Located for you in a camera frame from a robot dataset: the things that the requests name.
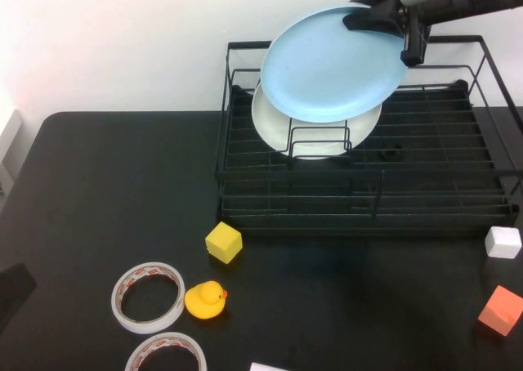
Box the white plate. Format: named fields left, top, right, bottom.
left=250, top=83, right=384, bottom=162

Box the white foam cube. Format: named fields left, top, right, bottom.
left=484, top=226, right=522, bottom=260

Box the white ledge board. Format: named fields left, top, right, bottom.
left=0, top=108, right=25, bottom=196

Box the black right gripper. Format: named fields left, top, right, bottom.
left=342, top=0, right=433, bottom=67

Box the white adhesive tape roll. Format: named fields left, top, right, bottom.
left=110, top=261, right=186, bottom=333
left=124, top=331, right=208, bottom=371

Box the yellow foam cube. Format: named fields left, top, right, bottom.
left=204, top=221, right=243, bottom=265

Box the yellow rubber duck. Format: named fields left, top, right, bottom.
left=184, top=280, right=229, bottom=320

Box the white rectangular block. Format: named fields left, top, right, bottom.
left=248, top=361, right=288, bottom=371

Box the black wire dish rack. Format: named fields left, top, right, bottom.
left=214, top=34, right=523, bottom=221

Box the orange foam block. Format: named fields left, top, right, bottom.
left=476, top=284, right=523, bottom=339

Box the light blue plate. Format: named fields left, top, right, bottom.
left=260, top=2, right=411, bottom=123

